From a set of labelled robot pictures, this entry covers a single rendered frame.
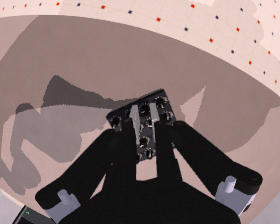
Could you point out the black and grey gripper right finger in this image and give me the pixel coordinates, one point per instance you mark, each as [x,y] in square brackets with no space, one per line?
[231,183]

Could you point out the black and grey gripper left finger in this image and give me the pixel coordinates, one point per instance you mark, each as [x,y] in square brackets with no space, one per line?
[78,183]

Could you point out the dark grey knob box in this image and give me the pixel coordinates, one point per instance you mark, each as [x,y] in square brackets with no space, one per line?
[146,147]

